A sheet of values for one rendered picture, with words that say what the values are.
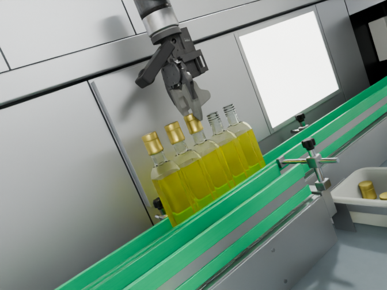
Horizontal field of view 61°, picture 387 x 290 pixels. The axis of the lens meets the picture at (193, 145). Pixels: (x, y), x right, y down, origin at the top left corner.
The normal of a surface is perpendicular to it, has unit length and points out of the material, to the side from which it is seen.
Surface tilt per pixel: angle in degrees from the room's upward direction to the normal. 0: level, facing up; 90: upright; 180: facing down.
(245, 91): 90
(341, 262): 0
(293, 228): 90
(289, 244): 90
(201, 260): 90
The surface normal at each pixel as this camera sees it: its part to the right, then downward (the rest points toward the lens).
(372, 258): -0.38, -0.91
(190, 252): 0.52, -0.07
